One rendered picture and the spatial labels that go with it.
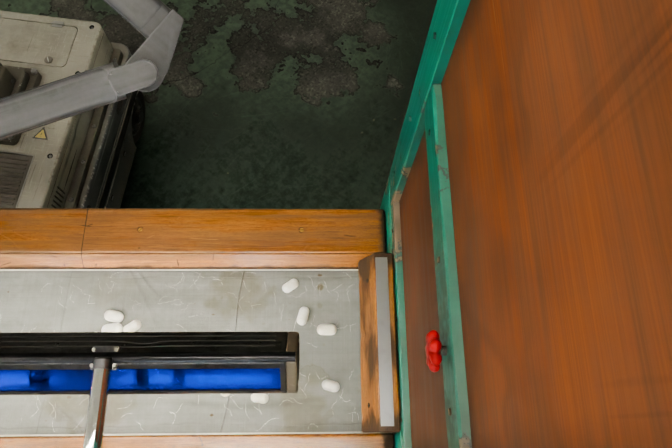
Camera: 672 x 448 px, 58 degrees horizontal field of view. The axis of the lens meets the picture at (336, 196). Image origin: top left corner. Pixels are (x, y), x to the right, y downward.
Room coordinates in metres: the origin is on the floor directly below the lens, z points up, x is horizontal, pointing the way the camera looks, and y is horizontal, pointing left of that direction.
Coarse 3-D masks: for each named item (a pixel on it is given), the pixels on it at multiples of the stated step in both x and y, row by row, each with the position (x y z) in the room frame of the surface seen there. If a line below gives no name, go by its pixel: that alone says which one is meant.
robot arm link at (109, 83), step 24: (96, 72) 0.47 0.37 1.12; (120, 72) 0.46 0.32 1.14; (144, 72) 0.47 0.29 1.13; (24, 96) 0.42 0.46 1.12; (48, 96) 0.43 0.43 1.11; (72, 96) 0.44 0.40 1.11; (96, 96) 0.44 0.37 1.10; (120, 96) 0.45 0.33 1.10; (0, 120) 0.39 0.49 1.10; (24, 120) 0.40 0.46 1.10; (48, 120) 0.40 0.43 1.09
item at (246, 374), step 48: (0, 336) 0.09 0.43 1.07; (48, 336) 0.09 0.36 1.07; (96, 336) 0.10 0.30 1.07; (144, 336) 0.10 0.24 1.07; (192, 336) 0.11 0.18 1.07; (240, 336) 0.11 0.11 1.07; (288, 336) 0.12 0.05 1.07; (0, 384) 0.03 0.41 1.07; (48, 384) 0.03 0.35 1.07; (144, 384) 0.04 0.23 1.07; (192, 384) 0.05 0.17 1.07; (240, 384) 0.05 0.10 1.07; (288, 384) 0.06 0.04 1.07
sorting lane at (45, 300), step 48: (0, 288) 0.21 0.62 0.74; (48, 288) 0.22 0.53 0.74; (96, 288) 0.23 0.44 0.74; (144, 288) 0.24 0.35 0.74; (192, 288) 0.24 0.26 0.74; (240, 288) 0.25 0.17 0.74; (336, 288) 0.27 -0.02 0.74; (336, 336) 0.17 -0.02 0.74; (0, 432) -0.04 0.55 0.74; (48, 432) -0.03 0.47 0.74; (144, 432) -0.02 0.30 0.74; (192, 432) -0.01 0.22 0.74; (240, 432) -0.01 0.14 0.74; (288, 432) 0.00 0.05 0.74; (336, 432) 0.01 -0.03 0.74
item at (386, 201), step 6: (384, 192) 0.47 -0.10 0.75; (384, 198) 0.46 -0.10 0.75; (390, 198) 0.42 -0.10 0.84; (384, 204) 0.44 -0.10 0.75; (390, 204) 0.41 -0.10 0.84; (384, 210) 0.43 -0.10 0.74; (390, 210) 0.40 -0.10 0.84; (390, 216) 0.39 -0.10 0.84; (390, 222) 0.38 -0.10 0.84; (390, 228) 0.36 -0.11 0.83; (390, 234) 0.35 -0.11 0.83; (390, 240) 0.34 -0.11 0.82; (390, 246) 0.33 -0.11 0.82; (390, 252) 0.32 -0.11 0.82; (396, 336) 0.17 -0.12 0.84; (396, 432) 0.01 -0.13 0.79; (396, 438) 0.00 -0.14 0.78; (396, 444) -0.01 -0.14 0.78
